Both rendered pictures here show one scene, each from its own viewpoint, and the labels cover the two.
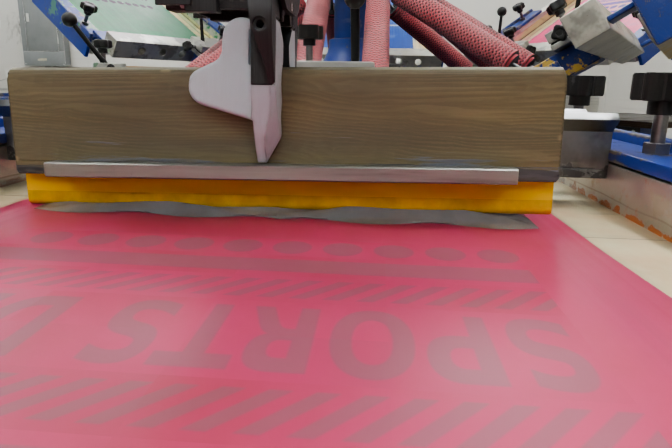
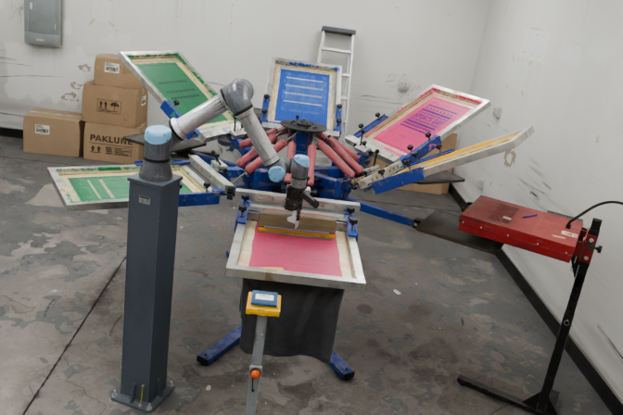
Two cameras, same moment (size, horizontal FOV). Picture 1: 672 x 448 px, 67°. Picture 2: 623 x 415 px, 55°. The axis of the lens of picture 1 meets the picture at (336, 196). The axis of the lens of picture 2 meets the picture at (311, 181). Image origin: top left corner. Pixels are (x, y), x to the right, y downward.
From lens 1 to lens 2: 262 cm
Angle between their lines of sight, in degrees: 9
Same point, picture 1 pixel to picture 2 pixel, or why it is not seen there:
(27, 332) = (283, 249)
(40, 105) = (263, 218)
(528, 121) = (331, 226)
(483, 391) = (318, 255)
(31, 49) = (31, 31)
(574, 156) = (341, 228)
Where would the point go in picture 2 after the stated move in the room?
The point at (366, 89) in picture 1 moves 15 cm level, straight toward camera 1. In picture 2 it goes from (310, 220) to (311, 232)
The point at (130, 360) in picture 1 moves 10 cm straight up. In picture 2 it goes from (292, 252) to (295, 232)
